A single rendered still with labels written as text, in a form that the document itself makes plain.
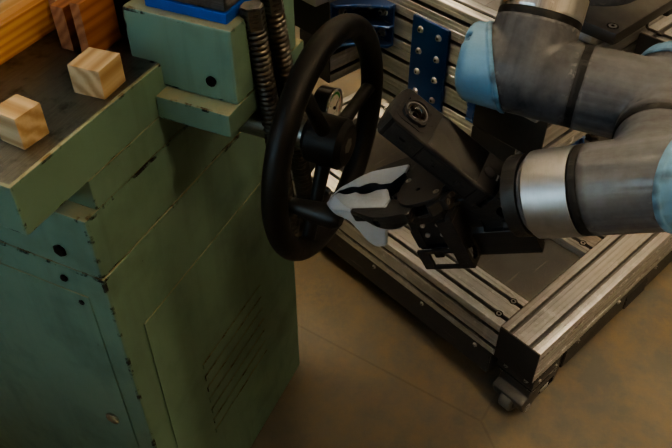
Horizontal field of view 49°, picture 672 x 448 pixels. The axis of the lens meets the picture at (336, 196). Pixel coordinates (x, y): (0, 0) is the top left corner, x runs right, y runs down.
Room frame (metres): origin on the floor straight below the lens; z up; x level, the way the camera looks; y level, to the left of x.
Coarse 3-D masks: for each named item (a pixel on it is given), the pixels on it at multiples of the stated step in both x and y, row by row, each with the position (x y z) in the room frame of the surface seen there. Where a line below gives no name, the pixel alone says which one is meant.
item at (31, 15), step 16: (32, 0) 0.77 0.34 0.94; (0, 16) 0.73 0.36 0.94; (16, 16) 0.73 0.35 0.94; (32, 16) 0.75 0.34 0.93; (48, 16) 0.77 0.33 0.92; (0, 32) 0.71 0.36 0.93; (16, 32) 0.72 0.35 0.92; (32, 32) 0.74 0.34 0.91; (48, 32) 0.76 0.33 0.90; (0, 48) 0.70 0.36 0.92; (16, 48) 0.72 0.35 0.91; (0, 64) 0.69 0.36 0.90
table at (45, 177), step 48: (48, 48) 0.73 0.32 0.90; (0, 96) 0.63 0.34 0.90; (48, 96) 0.63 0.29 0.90; (144, 96) 0.67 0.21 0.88; (192, 96) 0.68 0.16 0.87; (0, 144) 0.55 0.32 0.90; (48, 144) 0.55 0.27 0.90; (96, 144) 0.59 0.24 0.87; (0, 192) 0.49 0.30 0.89; (48, 192) 0.52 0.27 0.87
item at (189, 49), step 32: (288, 0) 0.77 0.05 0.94; (128, 32) 0.71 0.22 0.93; (160, 32) 0.70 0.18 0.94; (192, 32) 0.68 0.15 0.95; (224, 32) 0.66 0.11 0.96; (288, 32) 0.77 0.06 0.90; (160, 64) 0.70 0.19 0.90; (192, 64) 0.68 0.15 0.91; (224, 64) 0.66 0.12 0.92; (224, 96) 0.67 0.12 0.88
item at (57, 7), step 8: (64, 0) 0.74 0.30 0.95; (56, 8) 0.73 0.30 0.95; (64, 8) 0.73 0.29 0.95; (56, 16) 0.73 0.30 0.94; (64, 16) 0.72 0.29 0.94; (72, 16) 0.73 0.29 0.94; (56, 24) 0.73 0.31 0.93; (64, 24) 0.72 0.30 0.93; (72, 24) 0.73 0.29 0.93; (64, 32) 0.73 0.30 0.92; (72, 32) 0.73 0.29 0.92; (64, 40) 0.73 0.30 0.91; (72, 40) 0.72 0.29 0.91; (64, 48) 0.73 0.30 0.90; (72, 48) 0.72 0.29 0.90
